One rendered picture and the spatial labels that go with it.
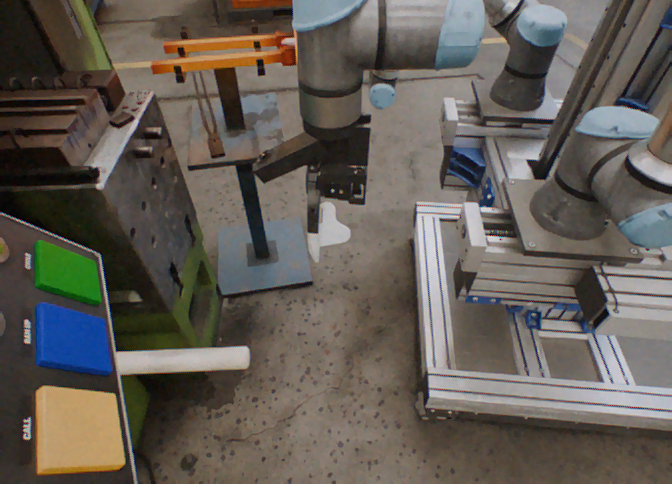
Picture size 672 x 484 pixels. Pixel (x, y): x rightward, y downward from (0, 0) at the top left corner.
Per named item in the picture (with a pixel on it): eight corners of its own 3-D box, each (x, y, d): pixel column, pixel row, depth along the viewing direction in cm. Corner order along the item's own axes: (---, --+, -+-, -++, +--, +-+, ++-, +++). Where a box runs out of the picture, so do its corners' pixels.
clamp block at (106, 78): (127, 94, 98) (116, 68, 93) (116, 112, 92) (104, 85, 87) (78, 95, 97) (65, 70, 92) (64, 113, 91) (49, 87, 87)
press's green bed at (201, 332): (225, 295, 166) (197, 216, 132) (211, 382, 140) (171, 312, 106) (92, 300, 164) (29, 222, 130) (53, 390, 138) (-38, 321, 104)
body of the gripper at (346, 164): (364, 210, 54) (370, 135, 46) (303, 206, 55) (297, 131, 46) (366, 175, 60) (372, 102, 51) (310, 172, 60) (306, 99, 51)
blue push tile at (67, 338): (105, 318, 47) (40, 300, 41) (113, 372, 42) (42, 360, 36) (94, 327, 47) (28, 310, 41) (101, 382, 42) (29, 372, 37)
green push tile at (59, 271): (96, 260, 53) (39, 237, 47) (103, 302, 49) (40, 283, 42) (87, 269, 53) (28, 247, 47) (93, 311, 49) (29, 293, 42)
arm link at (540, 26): (510, 73, 105) (528, 19, 95) (499, 52, 114) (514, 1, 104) (556, 75, 104) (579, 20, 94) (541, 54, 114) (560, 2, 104)
